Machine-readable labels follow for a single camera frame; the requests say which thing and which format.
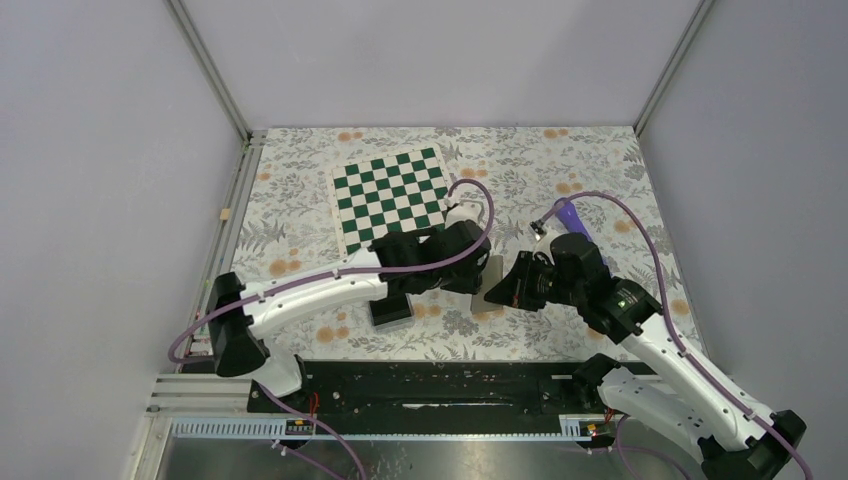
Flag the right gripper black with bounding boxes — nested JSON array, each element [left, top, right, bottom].
[[485, 250, 585, 311]]

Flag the beige leather card holder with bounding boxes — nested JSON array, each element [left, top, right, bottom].
[[470, 255, 504, 315]]

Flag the black credit card stack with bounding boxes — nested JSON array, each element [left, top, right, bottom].
[[369, 296, 415, 327]]

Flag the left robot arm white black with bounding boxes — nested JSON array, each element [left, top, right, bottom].
[[207, 220, 491, 411]]

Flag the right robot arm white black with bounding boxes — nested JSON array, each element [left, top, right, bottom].
[[485, 233, 806, 479]]

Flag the floral tablecloth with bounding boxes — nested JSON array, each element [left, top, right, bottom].
[[231, 126, 701, 361]]

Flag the green white chessboard mat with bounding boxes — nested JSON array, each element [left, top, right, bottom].
[[327, 144, 452, 256]]

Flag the purple pen-shaped tool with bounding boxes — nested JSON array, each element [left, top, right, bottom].
[[554, 201, 592, 241]]

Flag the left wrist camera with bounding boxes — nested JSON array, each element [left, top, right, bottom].
[[444, 201, 483, 228]]

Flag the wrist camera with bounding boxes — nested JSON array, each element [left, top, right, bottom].
[[530, 221, 547, 241], [444, 201, 483, 228]]

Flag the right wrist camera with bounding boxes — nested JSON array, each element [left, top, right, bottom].
[[530, 221, 547, 241]]

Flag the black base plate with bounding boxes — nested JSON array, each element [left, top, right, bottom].
[[245, 357, 664, 439]]

